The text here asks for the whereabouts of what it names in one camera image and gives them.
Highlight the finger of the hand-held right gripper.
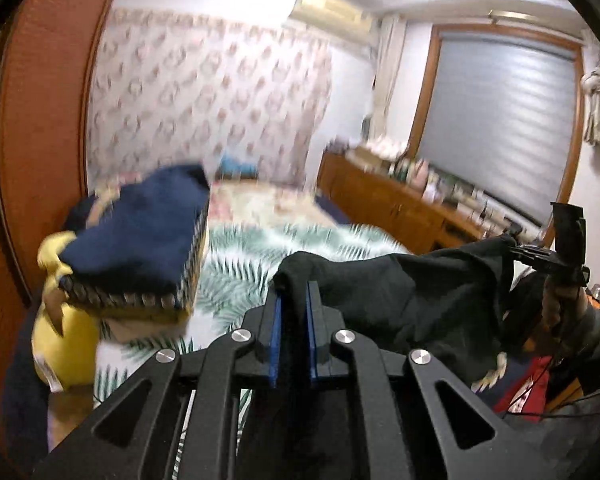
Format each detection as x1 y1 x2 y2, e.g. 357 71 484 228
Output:
504 241 556 267

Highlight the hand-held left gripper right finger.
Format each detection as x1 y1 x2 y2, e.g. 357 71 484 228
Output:
306 280 556 480

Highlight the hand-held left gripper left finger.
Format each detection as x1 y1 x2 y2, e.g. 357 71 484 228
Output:
32 282 284 480

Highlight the black t-shirt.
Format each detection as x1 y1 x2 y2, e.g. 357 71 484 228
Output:
271 234 546 386

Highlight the person's right forearm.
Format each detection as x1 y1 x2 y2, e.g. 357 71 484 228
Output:
565 305 600 396

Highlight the person's right hand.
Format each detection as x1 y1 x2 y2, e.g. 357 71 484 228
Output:
540 275 588 342

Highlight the navy bedsheet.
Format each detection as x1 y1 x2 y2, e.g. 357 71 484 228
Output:
315 195 353 226

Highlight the red garment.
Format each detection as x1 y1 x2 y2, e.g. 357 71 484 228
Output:
492 355 556 416

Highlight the floral blanket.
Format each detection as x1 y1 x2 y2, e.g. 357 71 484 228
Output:
92 170 341 231

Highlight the grey window blind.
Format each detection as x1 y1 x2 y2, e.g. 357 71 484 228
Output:
417 27 581 221

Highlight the beige hanging cloth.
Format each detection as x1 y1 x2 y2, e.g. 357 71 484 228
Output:
580 55 600 148

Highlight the patterned folded blanket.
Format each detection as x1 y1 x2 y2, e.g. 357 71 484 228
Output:
60 200 211 326

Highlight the wooden sideboard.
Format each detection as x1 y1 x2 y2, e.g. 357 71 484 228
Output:
317 152 511 256

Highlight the navy folded garment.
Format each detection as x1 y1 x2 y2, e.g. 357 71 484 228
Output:
60 162 212 296

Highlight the white floral cloth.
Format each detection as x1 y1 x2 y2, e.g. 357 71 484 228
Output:
370 137 408 158

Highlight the blue cloth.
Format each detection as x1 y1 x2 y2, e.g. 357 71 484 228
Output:
219 155 258 178

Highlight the open cardboard box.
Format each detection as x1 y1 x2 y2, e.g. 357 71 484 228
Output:
352 146 396 171

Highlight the yellow garment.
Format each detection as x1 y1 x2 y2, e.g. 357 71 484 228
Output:
36 232 103 393

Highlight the beige window curtain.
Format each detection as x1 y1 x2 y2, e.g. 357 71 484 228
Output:
367 15 406 146

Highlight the circle print curtain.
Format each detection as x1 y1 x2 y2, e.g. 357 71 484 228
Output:
85 7 333 191

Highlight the beige air conditioner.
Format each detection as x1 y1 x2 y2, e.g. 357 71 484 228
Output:
290 0 376 46

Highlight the wooden window frame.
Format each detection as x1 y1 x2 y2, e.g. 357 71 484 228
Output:
405 22 588 241

